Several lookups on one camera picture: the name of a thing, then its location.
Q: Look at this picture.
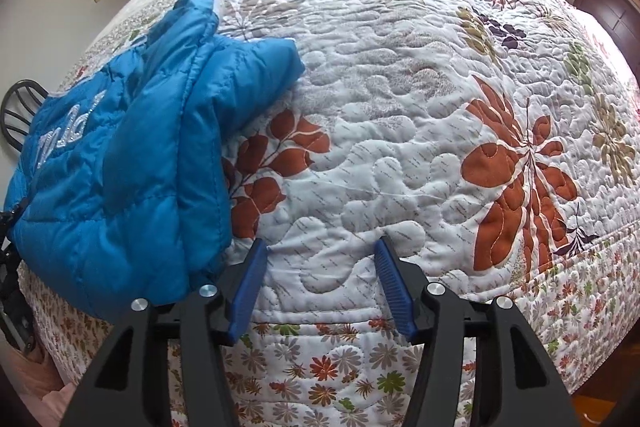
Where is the black metal chair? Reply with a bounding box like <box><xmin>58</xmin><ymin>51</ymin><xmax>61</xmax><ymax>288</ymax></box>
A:
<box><xmin>1</xmin><ymin>79</ymin><xmax>49</xmax><ymax>153</ymax></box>

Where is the dark wooden headboard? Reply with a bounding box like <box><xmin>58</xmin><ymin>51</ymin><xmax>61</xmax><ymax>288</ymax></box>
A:
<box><xmin>574</xmin><ymin>0</ymin><xmax>640</xmax><ymax>80</ymax></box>

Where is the blue puffer jacket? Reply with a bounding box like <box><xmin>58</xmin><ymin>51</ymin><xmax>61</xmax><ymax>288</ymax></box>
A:
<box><xmin>4</xmin><ymin>0</ymin><xmax>305</xmax><ymax>322</ymax></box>

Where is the floral quilted bedspread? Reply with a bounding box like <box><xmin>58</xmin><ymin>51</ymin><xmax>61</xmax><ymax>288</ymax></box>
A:
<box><xmin>16</xmin><ymin>0</ymin><xmax>640</xmax><ymax>427</ymax></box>

